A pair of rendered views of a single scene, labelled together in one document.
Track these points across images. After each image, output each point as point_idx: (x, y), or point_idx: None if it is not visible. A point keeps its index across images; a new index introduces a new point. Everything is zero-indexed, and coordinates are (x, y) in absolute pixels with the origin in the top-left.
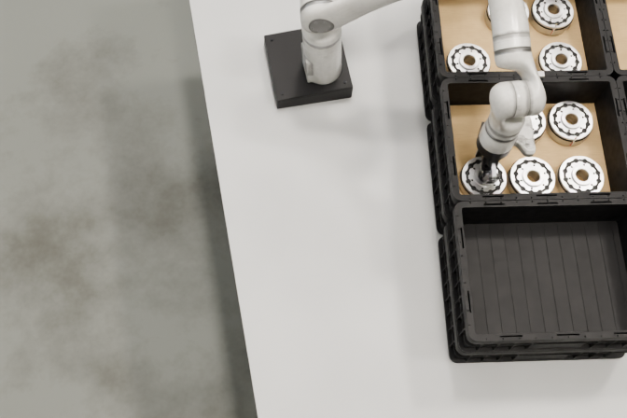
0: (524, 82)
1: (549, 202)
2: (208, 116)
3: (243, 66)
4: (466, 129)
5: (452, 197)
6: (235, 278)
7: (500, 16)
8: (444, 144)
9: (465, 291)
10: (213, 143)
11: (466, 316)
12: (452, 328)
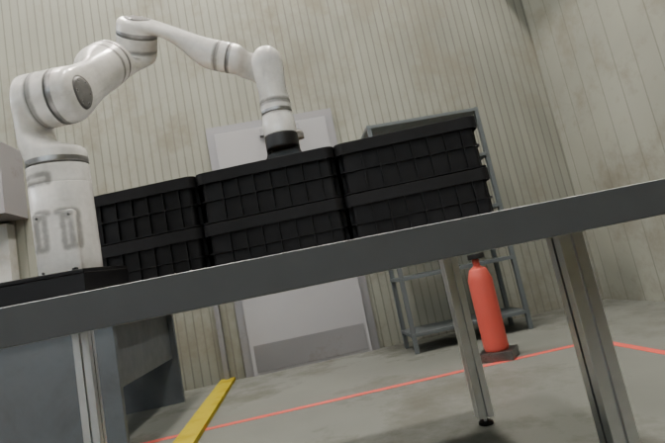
0: None
1: None
2: (9, 307)
3: None
4: None
5: (327, 150)
6: (418, 226)
7: (203, 38)
8: (261, 189)
9: (426, 125)
10: (87, 291)
11: (451, 121)
12: (462, 202)
